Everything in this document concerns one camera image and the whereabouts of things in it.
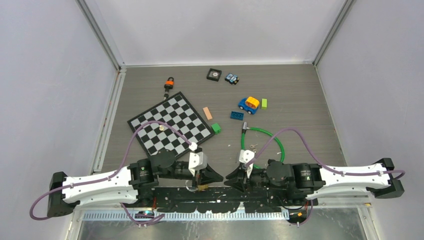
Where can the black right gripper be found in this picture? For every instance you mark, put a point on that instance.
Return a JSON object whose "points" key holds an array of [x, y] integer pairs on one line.
{"points": [[238, 179]]}

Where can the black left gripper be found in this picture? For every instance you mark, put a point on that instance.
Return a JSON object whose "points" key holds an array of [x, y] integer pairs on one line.
{"points": [[205, 176]]}

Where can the silver lock keys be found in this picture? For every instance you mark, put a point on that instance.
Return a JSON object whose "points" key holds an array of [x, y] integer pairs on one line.
{"points": [[253, 147]]}

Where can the green cable lock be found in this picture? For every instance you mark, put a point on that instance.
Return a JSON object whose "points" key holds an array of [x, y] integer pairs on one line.
{"points": [[258, 135]]}

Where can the brass padlock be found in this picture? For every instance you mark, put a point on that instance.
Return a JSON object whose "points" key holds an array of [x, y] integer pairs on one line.
{"points": [[198, 188]]}

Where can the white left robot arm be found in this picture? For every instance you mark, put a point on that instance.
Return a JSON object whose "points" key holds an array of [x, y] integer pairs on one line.
{"points": [[133, 184]]}

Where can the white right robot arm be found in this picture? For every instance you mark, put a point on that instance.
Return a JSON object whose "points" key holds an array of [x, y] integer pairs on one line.
{"points": [[296, 184]]}

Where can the black white chessboard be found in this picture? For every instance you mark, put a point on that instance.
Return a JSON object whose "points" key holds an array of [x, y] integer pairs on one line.
{"points": [[177, 112]]}

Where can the green toy brick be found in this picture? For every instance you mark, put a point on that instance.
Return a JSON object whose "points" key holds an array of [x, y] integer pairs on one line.
{"points": [[216, 128]]}

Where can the small wooden block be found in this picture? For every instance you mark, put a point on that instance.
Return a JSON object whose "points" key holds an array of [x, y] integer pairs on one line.
{"points": [[207, 113]]}

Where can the blue toy brick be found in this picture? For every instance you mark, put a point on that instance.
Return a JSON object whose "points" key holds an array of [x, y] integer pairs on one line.
{"points": [[237, 115]]}

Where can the lime green block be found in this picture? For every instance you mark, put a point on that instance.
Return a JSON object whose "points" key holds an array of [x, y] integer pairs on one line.
{"points": [[264, 103]]}

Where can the blue yellow toy car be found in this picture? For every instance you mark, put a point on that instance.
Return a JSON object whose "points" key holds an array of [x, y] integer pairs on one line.
{"points": [[249, 104]]}

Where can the orange black padlock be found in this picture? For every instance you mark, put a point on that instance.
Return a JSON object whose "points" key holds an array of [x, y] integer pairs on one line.
{"points": [[169, 84]]}

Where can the black square box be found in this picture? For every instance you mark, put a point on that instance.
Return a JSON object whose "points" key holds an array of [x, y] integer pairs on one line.
{"points": [[213, 74]]}

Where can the blue owl toy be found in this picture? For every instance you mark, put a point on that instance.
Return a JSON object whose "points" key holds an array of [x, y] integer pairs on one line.
{"points": [[232, 79]]}

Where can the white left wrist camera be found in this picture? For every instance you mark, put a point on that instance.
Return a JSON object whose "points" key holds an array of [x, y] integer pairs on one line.
{"points": [[197, 159]]}

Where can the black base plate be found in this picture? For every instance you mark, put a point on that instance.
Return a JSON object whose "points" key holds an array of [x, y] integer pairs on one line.
{"points": [[217, 200]]}

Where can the aluminium frame rail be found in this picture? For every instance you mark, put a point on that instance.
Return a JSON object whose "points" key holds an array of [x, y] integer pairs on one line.
{"points": [[107, 122]]}

